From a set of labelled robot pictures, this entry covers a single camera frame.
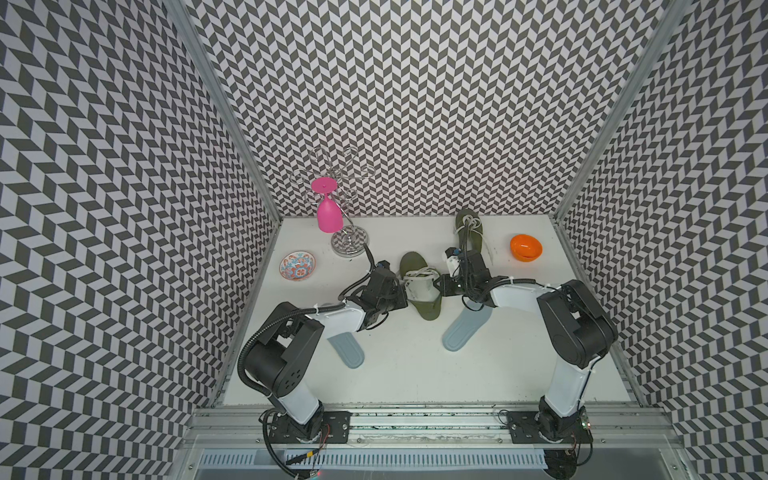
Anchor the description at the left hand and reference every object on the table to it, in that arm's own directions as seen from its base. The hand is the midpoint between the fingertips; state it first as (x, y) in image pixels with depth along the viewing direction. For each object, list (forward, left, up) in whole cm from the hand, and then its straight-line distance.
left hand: (406, 295), depth 92 cm
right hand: (+5, -10, -2) cm, 11 cm away
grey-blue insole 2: (-7, -21, -3) cm, 22 cm away
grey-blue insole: (-16, +17, -3) cm, 23 cm away
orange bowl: (+20, -44, -2) cm, 48 cm away
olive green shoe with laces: (+5, -5, -2) cm, 7 cm away
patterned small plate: (+13, +37, -2) cm, 40 cm away
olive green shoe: (+26, -23, +4) cm, 35 cm away
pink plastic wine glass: (+19, +23, +18) cm, 35 cm away
